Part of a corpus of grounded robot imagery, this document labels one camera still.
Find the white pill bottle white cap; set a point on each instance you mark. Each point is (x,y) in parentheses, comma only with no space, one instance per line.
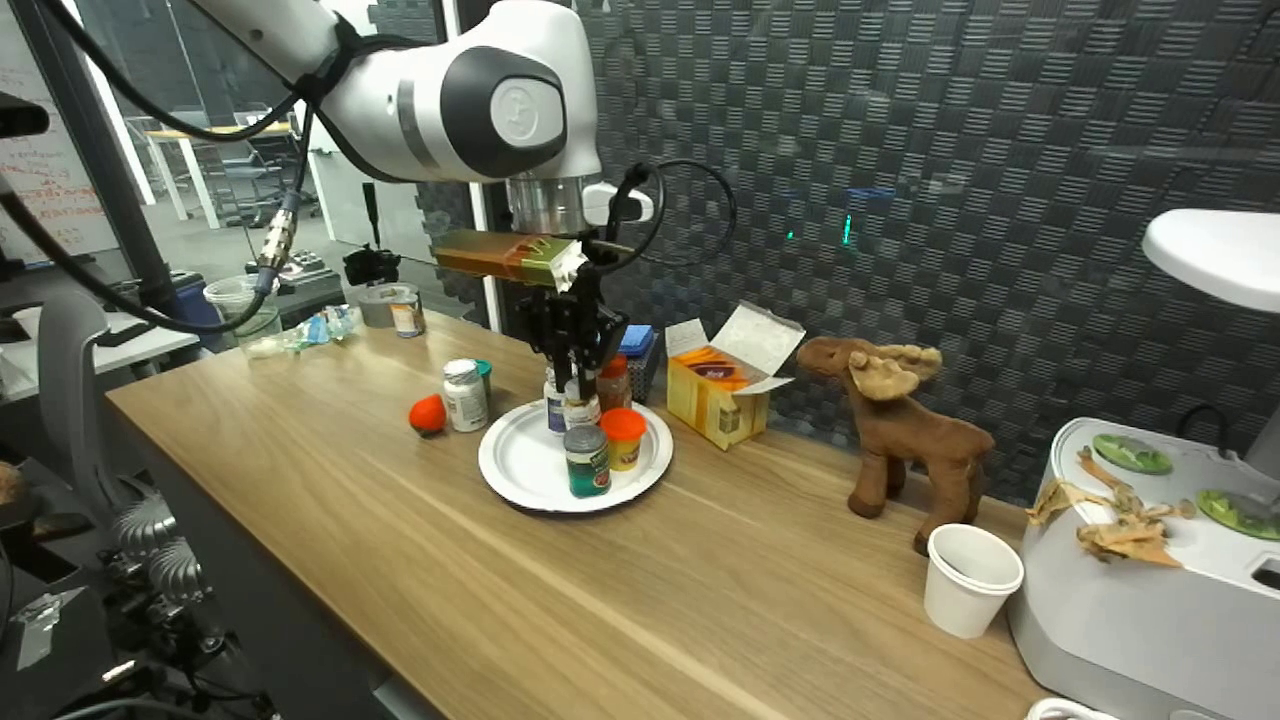
(553,409)

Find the green tub with teal lid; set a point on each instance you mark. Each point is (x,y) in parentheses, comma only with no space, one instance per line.
(484,383)

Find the white supplement bottle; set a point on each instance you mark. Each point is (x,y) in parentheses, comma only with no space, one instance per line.
(465,397)

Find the small glass jar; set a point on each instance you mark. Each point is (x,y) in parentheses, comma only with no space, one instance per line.
(404,312)

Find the white paper plate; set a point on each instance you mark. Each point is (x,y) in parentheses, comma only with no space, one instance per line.
(527,466)

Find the white bin appliance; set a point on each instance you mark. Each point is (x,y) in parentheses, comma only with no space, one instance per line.
(1147,627)

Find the brown moose plush toy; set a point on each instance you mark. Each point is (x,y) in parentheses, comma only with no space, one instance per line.
(913,435)

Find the white lamp head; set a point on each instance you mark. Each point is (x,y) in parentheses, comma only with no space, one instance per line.
(1221,252)

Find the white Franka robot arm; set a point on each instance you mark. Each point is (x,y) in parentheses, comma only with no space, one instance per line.
(441,105)

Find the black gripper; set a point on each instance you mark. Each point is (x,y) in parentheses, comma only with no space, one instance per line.
(564,323)

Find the blue folded cloth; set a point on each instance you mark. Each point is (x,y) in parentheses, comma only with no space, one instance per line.
(639,339)

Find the black metal pole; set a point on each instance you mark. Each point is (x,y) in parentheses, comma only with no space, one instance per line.
(92,145)

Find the spice bottle with red cap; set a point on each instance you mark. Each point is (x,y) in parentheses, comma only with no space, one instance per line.
(615,386)

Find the red toy strawberry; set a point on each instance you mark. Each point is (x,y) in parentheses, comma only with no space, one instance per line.
(427,413)

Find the white bowl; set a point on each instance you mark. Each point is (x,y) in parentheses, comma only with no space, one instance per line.
(1066,708)

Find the white bottle with tan cap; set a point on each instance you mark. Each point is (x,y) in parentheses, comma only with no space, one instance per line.
(587,413)

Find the dried leaf pile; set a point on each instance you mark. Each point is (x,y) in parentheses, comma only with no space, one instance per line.
(1114,532)

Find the white paper cup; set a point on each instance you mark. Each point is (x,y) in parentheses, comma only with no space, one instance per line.
(970,584)

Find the small orange lid tub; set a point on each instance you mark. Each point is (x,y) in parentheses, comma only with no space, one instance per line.
(622,435)

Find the open yellow cardboard box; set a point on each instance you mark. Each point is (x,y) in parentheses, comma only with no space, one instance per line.
(713,395)

